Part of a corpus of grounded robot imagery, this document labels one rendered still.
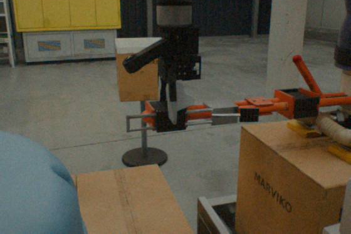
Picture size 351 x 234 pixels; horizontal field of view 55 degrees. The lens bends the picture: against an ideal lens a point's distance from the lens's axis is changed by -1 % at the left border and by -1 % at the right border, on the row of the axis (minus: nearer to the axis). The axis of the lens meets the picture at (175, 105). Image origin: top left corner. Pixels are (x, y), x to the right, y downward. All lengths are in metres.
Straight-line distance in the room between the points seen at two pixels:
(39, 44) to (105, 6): 1.64
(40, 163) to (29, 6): 7.76
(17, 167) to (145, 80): 2.37
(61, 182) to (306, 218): 0.78
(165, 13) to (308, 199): 0.53
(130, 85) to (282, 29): 1.14
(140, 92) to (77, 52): 5.60
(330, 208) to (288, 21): 1.34
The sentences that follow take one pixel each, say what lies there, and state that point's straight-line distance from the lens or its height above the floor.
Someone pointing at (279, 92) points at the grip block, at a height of 1.10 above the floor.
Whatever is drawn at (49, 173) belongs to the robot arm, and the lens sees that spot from 0.16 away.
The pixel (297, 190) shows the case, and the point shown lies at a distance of 0.91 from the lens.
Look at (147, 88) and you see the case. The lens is 2.54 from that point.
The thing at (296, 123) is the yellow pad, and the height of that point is 0.97.
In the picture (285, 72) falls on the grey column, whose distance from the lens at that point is 2.07.
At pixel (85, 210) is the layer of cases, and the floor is 0.54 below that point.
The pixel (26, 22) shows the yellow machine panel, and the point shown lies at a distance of 7.93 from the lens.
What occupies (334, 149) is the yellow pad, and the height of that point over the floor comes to 0.96.
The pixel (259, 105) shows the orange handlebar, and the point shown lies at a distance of 0.86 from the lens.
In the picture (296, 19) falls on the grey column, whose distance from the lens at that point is 2.06.
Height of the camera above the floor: 1.33
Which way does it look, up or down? 17 degrees down
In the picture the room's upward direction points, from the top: straight up
